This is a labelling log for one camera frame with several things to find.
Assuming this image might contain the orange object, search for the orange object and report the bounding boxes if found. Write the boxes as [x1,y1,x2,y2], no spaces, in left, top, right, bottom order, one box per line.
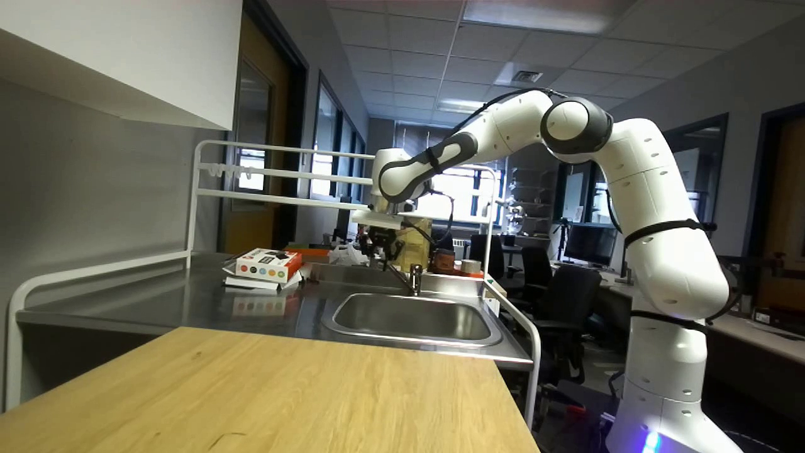
[285,241,335,263]

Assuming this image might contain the yellow cloth bag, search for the yellow cloth bag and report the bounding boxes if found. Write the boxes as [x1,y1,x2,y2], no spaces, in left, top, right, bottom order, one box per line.
[392,215,438,277]

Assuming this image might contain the stainless steel sink basin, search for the stainless steel sink basin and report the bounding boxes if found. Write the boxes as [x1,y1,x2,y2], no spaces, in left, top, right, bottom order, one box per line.
[319,286,506,351]

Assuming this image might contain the dark computer monitor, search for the dark computer monitor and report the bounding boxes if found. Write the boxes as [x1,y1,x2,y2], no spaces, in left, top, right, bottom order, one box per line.
[561,222,624,272]

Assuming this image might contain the white metal rack frame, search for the white metal rack frame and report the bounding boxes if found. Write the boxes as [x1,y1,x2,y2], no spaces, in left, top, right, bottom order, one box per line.
[4,136,547,429]

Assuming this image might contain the office desk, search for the office desk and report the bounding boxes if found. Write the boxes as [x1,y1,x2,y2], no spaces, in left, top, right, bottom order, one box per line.
[596,268,805,366]

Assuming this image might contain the white plastic bag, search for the white plastic bag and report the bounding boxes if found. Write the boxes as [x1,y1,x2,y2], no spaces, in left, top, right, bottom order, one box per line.
[327,238,374,272]

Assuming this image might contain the stainless steel counter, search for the stainless steel counter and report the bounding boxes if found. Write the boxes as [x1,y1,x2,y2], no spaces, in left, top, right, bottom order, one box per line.
[15,249,538,373]

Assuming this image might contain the red and white toy box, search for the red and white toy box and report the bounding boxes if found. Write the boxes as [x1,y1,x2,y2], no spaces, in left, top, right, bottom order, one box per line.
[231,246,307,286]

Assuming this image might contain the black office chair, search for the black office chair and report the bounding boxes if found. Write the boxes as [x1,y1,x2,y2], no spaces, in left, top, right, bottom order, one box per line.
[521,261,605,390]

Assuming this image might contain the metal faucet spout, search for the metal faucet spout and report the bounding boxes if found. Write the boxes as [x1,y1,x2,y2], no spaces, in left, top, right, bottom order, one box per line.
[385,254,426,300]

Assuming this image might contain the wooden door with dark frame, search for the wooden door with dark frame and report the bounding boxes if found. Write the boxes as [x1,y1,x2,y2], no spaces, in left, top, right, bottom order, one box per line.
[220,2,309,259]

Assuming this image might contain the white wall cabinet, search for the white wall cabinet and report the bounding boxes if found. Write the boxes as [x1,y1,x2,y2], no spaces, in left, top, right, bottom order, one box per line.
[0,0,247,134]

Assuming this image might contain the red small container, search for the red small container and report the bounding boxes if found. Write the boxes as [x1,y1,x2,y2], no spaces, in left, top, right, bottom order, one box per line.
[429,249,462,277]

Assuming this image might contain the white flat book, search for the white flat book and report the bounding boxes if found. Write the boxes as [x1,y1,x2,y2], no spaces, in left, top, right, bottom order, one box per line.
[220,261,314,293]

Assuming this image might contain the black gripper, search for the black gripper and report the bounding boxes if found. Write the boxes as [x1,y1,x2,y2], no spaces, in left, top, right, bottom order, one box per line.
[360,224,401,272]

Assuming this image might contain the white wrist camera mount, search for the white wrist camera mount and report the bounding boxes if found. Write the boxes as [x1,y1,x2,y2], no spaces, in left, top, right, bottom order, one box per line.
[350,207,409,231]

